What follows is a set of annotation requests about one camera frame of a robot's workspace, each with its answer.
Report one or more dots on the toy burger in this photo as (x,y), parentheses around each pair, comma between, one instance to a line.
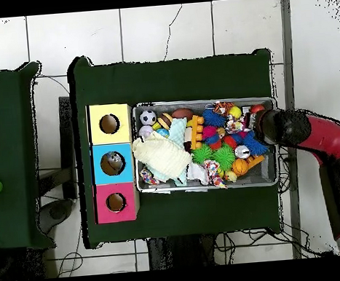
(165,120)

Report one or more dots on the blue globe ball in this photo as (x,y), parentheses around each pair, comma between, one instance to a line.
(163,132)

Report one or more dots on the grey metal rail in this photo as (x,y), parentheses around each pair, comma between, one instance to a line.
(287,64)

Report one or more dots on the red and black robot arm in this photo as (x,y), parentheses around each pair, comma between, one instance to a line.
(327,139)

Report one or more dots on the silver mesh bin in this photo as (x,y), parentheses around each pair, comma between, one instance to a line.
(159,187)

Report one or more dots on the orange toy basketball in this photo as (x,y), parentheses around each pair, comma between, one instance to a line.
(240,167)

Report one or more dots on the orange plastic building block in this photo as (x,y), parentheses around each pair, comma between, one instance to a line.
(195,129)

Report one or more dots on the wooden box with three holes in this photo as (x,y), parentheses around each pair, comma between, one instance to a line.
(122,126)

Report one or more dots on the orange striped tiger plush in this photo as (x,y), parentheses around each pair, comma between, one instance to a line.
(223,107)

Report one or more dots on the white baseball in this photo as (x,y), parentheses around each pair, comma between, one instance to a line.
(145,130)

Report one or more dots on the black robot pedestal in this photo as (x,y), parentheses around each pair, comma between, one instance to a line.
(181,253)

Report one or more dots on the black and white soccer ball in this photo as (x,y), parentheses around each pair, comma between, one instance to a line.
(147,117)

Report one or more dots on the cream muslin cloth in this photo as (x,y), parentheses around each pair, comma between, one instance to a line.
(162,155)

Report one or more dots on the brown toy football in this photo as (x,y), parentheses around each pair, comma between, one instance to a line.
(182,113)

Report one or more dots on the mint green muslin cloth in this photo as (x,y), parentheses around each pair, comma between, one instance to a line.
(177,129)

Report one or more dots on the crushed clear plastic bottle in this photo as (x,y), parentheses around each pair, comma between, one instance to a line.
(113,158)

